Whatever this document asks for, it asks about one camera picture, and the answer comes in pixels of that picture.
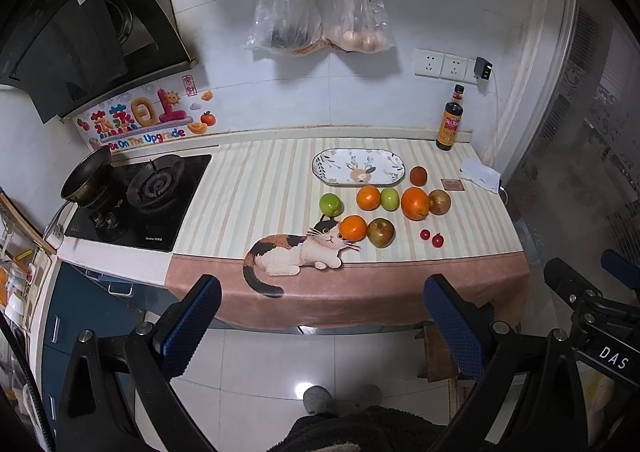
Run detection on brownish apple front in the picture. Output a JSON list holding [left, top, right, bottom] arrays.
[[367, 218, 396, 249]]

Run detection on brownish apple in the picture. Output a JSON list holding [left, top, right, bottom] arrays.
[[367, 218, 396, 249], [428, 189, 451, 215]]

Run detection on large orange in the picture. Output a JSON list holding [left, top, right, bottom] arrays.
[[400, 187, 431, 221]]

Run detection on green apple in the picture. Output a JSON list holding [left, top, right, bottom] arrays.
[[319, 193, 344, 217], [380, 188, 400, 212]]

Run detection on small dark orange fruit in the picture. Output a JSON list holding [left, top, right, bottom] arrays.
[[409, 166, 428, 187]]

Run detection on wooden stool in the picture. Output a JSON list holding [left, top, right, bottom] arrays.
[[414, 321, 461, 420]]

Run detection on blue kitchen cabinet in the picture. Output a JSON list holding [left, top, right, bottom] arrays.
[[41, 263, 177, 428]]

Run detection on grey slipper right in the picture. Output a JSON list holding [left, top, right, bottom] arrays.
[[352, 384, 383, 411]]

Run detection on grey slipper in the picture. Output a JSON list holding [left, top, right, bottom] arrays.
[[352, 384, 383, 411], [303, 385, 337, 415]]

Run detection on black gas stove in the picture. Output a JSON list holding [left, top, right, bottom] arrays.
[[65, 154, 212, 252]]

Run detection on small brown coaster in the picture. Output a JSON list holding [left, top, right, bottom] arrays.
[[442, 178, 464, 192]]

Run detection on striped cat table cloth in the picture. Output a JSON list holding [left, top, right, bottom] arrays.
[[165, 138, 530, 330]]

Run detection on crumpled white paper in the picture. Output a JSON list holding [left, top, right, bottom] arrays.
[[460, 159, 501, 194]]

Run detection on grey slipper left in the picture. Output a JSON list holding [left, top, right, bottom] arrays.
[[303, 385, 337, 415]]

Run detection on black frying pan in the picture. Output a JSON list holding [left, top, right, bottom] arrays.
[[42, 146, 113, 240]]

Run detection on oval floral ceramic plate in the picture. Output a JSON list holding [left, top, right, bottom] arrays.
[[311, 148, 406, 187]]

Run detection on dark soy sauce bottle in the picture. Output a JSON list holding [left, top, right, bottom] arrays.
[[436, 84, 464, 151]]

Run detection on black plug adapter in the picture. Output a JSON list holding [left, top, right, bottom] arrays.
[[473, 57, 492, 81]]

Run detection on plastic bag with eggs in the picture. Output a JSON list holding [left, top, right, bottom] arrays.
[[321, 0, 396, 55]]

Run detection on black range hood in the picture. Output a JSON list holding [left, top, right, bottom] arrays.
[[1, 0, 195, 122]]

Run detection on plastic bag dark contents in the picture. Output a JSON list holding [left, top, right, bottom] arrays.
[[245, 0, 324, 57]]

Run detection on colourful wall sticker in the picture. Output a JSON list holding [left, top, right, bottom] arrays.
[[73, 73, 217, 153]]

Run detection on white double wall socket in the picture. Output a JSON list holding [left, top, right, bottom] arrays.
[[412, 48, 477, 84]]

